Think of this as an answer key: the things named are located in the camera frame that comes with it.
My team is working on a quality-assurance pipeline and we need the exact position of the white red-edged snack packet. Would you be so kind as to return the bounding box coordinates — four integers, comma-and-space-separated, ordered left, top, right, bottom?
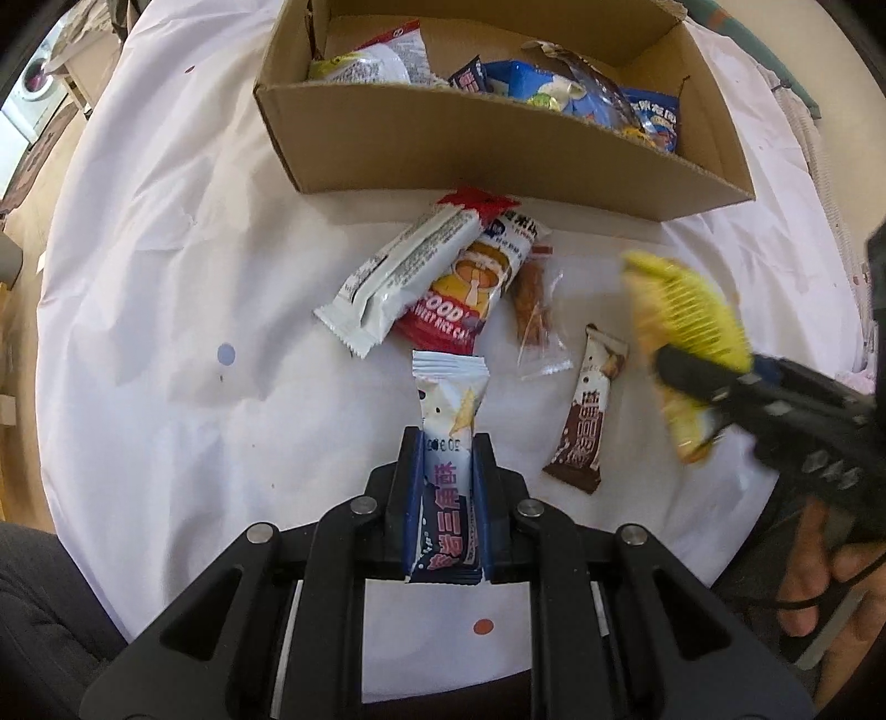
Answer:
353, 19, 437, 84

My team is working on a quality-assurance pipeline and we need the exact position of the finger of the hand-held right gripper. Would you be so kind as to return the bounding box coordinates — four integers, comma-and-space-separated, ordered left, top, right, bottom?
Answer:
654, 344, 785, 408
709, 398, 763, 436

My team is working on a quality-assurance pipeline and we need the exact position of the brown white chocolate bar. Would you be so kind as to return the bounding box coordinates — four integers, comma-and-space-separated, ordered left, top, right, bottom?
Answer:
542, 324, 630, 496

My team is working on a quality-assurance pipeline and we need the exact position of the green cushion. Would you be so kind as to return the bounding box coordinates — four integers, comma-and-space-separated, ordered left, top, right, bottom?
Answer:
685, 0, 825, 122

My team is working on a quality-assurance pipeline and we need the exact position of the dark blue snack bar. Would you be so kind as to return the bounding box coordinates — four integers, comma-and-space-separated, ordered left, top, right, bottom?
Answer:
449, 55, 494, 94

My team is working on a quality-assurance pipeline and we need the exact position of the clear packet of orange sticks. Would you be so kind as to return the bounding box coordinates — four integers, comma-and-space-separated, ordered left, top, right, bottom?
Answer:
511, 244, 574, 380

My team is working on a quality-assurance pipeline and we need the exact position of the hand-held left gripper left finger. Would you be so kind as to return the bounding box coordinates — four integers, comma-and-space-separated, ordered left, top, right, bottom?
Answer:
81, 427, 425, 720

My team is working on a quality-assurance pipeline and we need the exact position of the white red-ended snack bar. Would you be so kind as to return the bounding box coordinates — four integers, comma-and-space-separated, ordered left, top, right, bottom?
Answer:
313, 186, 520, 359

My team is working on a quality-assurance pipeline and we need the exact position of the brown floor rug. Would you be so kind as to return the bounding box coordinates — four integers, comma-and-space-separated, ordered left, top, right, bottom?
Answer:
0, 128, 53, 215

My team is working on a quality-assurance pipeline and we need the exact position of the clear silver snack packet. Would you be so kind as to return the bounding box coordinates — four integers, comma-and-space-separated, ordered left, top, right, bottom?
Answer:
522, 40, 638, 129

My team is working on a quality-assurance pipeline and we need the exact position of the blue chick snack packet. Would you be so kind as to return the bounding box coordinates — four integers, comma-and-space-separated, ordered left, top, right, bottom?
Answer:
619, 86, 683, 155

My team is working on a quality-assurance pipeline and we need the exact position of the navy white snack bar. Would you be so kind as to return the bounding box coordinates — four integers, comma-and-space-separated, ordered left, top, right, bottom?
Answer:
405, 349, 491, 586

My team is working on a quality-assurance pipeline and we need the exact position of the white yellow-green snack packet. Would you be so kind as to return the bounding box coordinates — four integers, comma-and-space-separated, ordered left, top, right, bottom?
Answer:
308, 47, 413, 85

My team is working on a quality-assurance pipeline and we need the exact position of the cardboard box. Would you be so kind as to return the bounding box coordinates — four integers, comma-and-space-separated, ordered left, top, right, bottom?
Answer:
253, 0, 755, 223

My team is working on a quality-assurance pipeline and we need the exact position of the red white rice cake packet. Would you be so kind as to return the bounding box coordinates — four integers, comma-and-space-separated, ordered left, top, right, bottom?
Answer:
393, 211, 555, 351

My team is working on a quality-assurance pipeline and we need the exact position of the white washing machine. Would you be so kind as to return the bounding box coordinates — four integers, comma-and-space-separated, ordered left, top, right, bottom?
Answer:
0, 28, 70, 146

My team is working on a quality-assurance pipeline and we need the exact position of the floral blanket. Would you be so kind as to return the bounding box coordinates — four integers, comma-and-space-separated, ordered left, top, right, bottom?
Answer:
754, 42, 886, 389

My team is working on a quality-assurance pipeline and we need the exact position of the person's right hand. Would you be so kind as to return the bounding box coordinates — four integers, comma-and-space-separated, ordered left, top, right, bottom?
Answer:
776, 500, 886, 714

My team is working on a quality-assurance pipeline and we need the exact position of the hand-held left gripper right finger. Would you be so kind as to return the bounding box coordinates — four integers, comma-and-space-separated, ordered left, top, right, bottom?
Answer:
472, 433, 814, 720

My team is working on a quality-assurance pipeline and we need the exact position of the blue white puffy snack packet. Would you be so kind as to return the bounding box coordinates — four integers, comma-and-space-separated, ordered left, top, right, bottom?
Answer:
485, 59, 589, 115

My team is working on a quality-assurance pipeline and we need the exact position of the yellow snack packet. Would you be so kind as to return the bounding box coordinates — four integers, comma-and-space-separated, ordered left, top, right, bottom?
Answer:
619, 249, 755, 466

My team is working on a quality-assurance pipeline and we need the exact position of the person's dark trouser leg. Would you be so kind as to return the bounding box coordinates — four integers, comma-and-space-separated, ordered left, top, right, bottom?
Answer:
0, 519, 140, 720

